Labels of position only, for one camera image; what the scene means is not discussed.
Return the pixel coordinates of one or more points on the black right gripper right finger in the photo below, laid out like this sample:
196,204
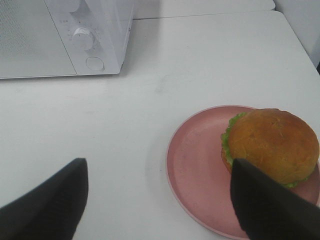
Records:
267,210

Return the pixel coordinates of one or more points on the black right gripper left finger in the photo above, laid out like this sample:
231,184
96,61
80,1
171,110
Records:
50,211

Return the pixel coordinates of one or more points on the burger with lettuce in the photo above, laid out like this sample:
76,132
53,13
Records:
280,144

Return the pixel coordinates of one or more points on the pink round plate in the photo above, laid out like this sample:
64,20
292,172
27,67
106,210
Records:
199,178

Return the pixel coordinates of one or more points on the round white door-release button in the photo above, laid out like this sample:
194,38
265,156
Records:
95,63

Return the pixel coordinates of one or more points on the white microwave door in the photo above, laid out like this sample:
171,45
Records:
30,45

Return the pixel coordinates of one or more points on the white microwave oven body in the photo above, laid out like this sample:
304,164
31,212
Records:
110,22

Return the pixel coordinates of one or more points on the lower white microwave knob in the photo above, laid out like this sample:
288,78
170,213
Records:
83,38

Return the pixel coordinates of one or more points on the white microwave knob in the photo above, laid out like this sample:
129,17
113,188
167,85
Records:
71,6
83,38

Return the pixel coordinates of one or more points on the upper white microwave knob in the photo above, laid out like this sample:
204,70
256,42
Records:
71,6

